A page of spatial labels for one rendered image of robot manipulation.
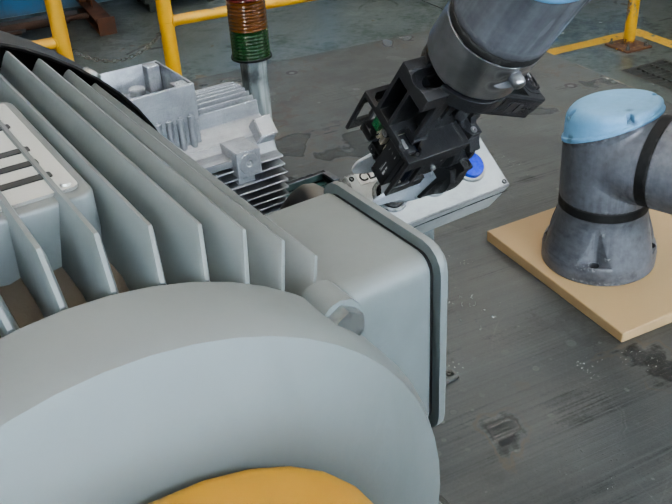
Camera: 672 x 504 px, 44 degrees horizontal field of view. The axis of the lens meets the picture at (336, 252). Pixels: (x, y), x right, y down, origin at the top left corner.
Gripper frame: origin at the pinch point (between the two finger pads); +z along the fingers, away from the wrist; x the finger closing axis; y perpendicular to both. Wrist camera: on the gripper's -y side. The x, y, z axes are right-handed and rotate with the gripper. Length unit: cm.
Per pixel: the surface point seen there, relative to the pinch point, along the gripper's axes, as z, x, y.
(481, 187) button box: 1.8, 2.6, -10.0
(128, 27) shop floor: 356, -284, -125
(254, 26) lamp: 33, -43, -14
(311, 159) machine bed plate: 60, -32, -27
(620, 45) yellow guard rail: 219, -108, -309
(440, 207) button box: 1.8, 3.0, -4.4
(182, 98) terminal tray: 9.3, -20.7, 11.4
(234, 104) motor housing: 13.2, -20.5, 4.5
